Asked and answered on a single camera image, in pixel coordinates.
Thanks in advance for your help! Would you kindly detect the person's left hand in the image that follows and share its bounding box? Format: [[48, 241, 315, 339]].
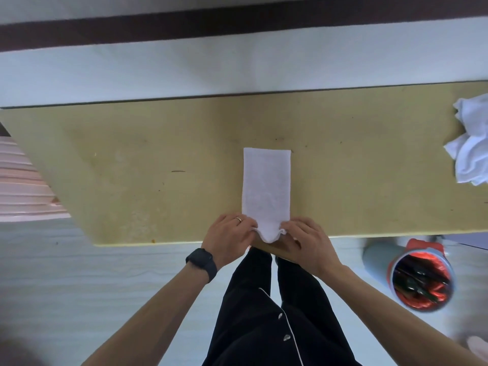
[[201, 213, 258, 269]]

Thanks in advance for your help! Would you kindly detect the person's right hand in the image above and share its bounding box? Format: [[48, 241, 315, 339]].
[[274, 217, 344, 280]]

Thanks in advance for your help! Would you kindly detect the white towel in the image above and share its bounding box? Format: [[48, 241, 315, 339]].
[[242, 147, 292, 243]]

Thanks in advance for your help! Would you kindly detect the person's left forearm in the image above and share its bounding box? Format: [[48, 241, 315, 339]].
[[82, 259, 215, 366]]

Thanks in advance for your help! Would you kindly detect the person's right forearm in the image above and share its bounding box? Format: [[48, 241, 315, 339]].
[[316, 264, 488, 366]]

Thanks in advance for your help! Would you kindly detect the black smartwatch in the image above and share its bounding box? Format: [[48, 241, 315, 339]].
[[186, 248, 218, 284]]

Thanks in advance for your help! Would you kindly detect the grey trash bin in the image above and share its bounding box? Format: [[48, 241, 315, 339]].
[[362, 238, 456, 311]]

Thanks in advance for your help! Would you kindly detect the black shirt with white piping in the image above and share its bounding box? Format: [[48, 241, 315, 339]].
[[202, 287, 363, 366]]

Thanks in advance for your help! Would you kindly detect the red bin liner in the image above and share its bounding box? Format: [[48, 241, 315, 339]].
[[388, 239, 455, 311]]

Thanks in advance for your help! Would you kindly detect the crumpled white cloth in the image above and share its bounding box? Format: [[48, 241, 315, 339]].
[[443, 93, 488, 187]]

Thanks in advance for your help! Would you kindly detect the pink ribbed plastic stool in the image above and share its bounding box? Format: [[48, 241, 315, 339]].
[[0, 136, 71, 223]]

